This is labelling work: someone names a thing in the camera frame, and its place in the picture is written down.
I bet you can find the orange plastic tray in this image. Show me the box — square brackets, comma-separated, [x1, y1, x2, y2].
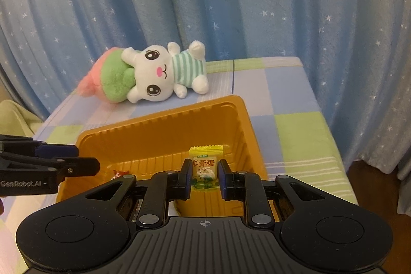
[56, 95, 269, 217]

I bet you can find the blue star curtain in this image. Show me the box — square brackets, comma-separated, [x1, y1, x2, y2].
[0, 0, 411, 183]

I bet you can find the light green cloth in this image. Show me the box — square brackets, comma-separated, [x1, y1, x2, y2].
[0, 99, 44, 137]

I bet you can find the yellow green candy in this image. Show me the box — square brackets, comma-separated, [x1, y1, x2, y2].
[188, 144, 224, 193]

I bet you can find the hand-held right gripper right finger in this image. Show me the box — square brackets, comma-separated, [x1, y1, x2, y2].
[217, 160, 341, 229]

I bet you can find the rabbit carrot plush toy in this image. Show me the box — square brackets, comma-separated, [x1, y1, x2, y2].
[76, 41, 210, 105]

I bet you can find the checked tablecloth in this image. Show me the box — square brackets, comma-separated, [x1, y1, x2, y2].
[0, 56, 359, 274]

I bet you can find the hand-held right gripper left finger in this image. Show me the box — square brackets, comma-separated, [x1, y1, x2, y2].
[73, 159, 194, 230]

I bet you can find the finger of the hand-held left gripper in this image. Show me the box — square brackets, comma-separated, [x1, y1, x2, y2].
[0, 157, 101, 179]
[0, 134, 80, 159]

